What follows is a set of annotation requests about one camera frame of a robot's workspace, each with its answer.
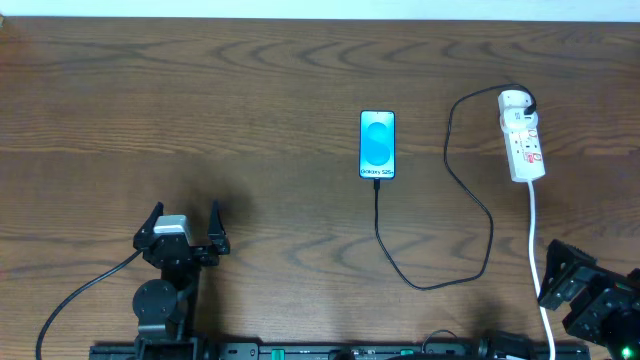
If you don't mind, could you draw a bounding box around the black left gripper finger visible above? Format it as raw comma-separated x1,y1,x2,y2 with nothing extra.
133,202,164,250
207,200,231,255

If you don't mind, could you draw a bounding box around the black USB charging cable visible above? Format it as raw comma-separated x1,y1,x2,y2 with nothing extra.
372,83,539,292

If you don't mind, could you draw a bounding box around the blue Galaxy smartphone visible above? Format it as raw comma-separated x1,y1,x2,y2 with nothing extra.
359,110,396,180

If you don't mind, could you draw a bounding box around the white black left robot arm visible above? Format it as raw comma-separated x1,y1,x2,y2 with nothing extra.
132,202,230,360

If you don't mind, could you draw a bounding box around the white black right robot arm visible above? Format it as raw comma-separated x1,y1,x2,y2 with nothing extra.
538,239,639,360

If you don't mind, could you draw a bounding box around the white USB charger plug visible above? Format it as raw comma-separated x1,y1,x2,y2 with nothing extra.
498,90,536,115

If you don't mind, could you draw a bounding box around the white power strip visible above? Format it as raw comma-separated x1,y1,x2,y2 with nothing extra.
500,108,546,183

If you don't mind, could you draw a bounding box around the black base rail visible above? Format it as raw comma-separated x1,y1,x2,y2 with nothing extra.
88,342,591,360

